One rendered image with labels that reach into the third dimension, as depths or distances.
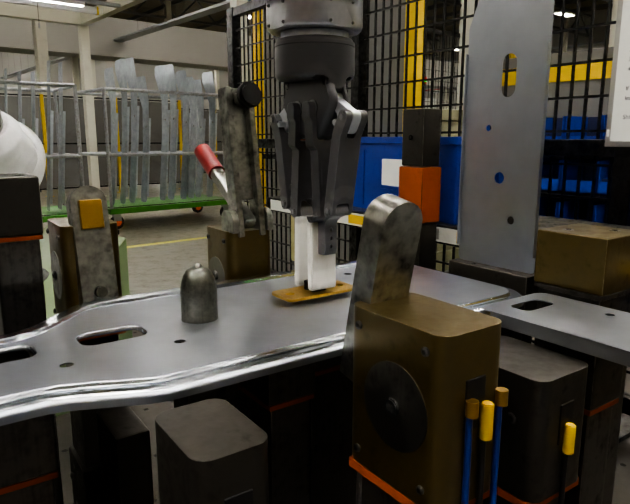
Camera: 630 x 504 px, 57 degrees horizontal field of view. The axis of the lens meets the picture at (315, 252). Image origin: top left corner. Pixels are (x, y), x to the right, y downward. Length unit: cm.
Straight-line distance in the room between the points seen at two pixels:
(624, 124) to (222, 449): 79
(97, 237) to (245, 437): 35
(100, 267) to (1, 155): 58
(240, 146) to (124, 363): 34
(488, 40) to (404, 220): 41
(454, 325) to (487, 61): 46
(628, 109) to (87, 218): 75
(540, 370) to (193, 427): 27
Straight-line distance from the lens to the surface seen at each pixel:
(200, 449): 34
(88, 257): 64
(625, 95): 98
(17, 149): 121
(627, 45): 99
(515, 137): 74
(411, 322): 37
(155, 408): 107
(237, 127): 70
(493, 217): 76
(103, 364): 45
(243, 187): 69
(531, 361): 51
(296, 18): 54
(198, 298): 51
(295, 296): 56
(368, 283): 40
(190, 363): 43
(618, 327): 56
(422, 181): 86
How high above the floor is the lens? 116
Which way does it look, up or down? 11 degrees down
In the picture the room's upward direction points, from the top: straight up
